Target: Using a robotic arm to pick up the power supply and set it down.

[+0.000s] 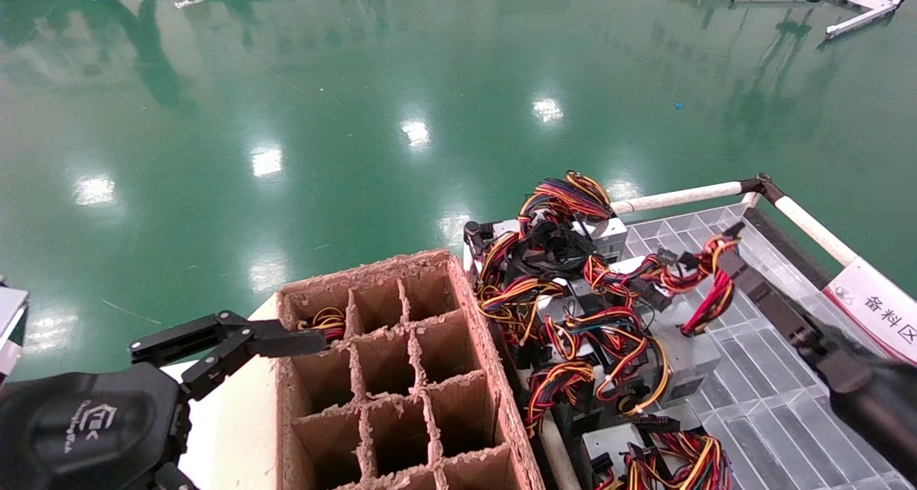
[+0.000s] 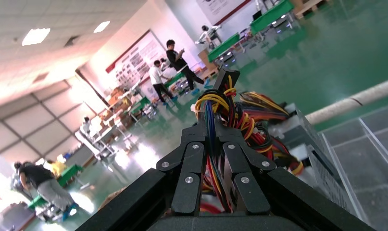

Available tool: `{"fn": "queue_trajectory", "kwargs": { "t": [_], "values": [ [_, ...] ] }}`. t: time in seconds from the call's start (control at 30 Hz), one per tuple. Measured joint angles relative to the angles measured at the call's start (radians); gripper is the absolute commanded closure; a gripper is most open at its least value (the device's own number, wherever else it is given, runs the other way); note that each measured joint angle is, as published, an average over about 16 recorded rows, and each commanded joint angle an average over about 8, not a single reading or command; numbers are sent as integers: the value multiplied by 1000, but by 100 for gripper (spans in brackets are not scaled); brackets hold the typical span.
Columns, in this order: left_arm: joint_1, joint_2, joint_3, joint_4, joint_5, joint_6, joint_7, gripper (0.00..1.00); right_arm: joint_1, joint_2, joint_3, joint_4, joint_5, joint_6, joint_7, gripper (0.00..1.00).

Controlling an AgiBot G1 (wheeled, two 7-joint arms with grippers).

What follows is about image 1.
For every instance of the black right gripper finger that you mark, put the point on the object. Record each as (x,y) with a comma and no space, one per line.
(766,305)
(784,296)

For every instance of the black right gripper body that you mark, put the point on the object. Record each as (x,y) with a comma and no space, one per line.
(877,397)

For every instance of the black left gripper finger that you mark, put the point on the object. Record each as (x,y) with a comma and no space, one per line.
(173,479)
(286,341)

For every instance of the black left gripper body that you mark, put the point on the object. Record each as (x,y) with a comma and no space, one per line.
(86,433)

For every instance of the cardboard box with dividers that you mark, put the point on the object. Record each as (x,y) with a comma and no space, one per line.
(322,375)

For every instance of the white sign with Chinese text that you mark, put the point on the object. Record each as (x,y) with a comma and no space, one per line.
(874,307)

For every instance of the clear compartment tray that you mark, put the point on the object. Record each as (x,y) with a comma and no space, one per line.
(759,404)

